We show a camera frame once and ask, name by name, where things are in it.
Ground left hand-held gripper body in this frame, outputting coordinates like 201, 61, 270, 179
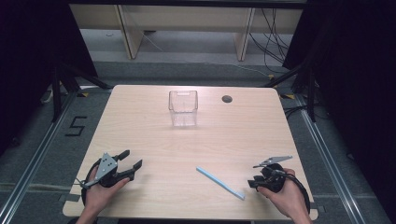
76, 152, 135, 189

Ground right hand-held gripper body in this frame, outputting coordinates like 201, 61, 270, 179
252, 155, 293, 193

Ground light blue toothbrush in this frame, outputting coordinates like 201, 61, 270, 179
195, 166, 247, 202

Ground clear plastic container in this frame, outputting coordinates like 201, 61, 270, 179
168, 90, 200, 128

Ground person's right hand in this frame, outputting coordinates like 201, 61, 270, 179
256, 167, 310, 219

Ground person's left hand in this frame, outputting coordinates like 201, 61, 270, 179
83, 166, 131, 217

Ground black metal stand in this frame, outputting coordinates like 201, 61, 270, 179
50, 61, 112, 123
262, 59, 319, 123

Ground white object on floor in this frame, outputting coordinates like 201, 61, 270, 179
39, 88, 56, 105

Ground black curtain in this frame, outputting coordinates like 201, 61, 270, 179
0, 0, 99, 157
282, 0, 396, 217

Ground beige wooden desk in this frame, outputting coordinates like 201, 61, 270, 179
68, 3, 304, 62

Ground left hand-held gripper black cable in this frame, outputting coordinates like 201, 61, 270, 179
79, 158, 103, 207

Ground hand-held gripper black cable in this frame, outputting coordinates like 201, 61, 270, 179
270, 168, 312, 216
79, 158, 103, 207

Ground right hand-held gripper black cable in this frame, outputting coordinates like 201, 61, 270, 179
270, 168, 312, 216

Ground aluminium floor rail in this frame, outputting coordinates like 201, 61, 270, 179
293, 94, 362, 224
0, 91, 78, 224

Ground black cables by stand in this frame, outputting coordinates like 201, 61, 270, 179
282, 104, 330, 121

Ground white floor cable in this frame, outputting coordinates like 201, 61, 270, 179
183, 59, 273, 77

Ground bundle of black floor cables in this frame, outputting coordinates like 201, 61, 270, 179
247, 7, 294, 75

